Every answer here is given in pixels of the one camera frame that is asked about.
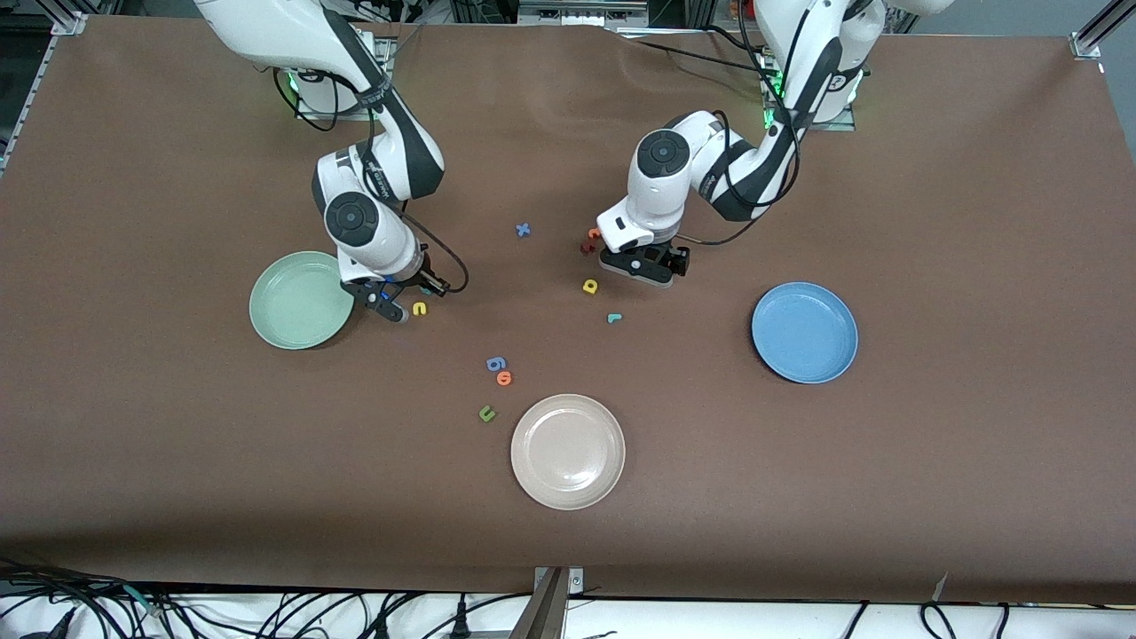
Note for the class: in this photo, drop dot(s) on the metal table edge bracket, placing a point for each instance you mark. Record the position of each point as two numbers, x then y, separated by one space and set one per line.
555 586

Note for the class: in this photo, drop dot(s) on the beige plate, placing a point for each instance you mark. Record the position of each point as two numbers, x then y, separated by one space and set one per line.
568 453

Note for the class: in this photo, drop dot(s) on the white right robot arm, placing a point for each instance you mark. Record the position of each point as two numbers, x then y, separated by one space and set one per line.
390 248

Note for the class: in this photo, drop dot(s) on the grey metal device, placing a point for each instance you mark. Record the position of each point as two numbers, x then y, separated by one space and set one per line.
581 13

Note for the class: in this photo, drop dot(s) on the aluminium frame rail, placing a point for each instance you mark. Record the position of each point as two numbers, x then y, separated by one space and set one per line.
67 22

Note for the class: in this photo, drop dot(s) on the pale green plate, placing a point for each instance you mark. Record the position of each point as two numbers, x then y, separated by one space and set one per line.
297 302

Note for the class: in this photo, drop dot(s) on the blue plate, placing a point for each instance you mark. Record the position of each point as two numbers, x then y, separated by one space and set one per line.
804 334

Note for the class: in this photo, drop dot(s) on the aluminium frame corner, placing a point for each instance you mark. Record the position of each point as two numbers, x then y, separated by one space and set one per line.
1087 44

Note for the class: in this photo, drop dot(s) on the white tape tag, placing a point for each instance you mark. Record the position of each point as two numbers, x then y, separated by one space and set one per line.
942 586

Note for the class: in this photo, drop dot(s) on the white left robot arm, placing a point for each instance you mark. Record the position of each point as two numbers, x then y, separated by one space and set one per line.
657 195

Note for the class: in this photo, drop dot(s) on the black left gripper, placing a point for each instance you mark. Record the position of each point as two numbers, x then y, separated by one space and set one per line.
678 258

